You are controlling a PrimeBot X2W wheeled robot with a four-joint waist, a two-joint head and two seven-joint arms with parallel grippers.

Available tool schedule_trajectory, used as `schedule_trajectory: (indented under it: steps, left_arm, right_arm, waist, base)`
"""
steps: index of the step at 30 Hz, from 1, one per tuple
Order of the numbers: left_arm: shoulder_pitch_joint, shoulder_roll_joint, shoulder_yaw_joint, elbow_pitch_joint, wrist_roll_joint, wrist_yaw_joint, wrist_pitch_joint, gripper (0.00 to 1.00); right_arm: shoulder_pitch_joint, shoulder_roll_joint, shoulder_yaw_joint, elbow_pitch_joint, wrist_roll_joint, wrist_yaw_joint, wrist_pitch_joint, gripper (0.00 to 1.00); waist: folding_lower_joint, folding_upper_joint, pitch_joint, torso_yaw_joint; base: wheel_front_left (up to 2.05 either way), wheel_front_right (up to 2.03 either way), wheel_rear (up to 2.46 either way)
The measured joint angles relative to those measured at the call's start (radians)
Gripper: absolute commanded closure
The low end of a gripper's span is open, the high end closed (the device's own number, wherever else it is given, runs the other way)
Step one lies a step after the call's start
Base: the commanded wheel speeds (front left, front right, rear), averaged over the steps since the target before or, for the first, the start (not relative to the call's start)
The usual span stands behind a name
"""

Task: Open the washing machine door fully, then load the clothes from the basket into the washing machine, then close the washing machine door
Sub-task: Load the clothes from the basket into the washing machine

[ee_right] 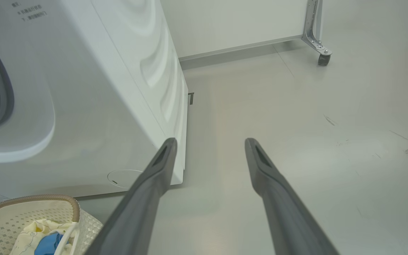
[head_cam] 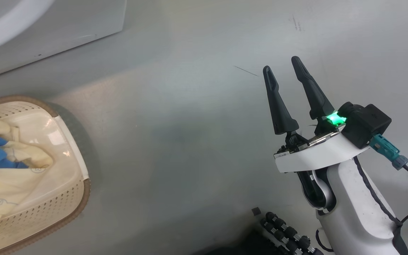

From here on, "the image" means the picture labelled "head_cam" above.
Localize black roller base wheel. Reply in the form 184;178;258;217
251;207;324;255

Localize white front-load washing machine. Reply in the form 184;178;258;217
0;0;128;83

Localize cream bear-print garment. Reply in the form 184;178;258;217
0;119;54;233

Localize cream perforated laundry basket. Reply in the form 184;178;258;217
0;95;91;255

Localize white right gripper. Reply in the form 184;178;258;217
263;56;371;174

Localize black cable teal connector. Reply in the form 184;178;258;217
369;134;408;187

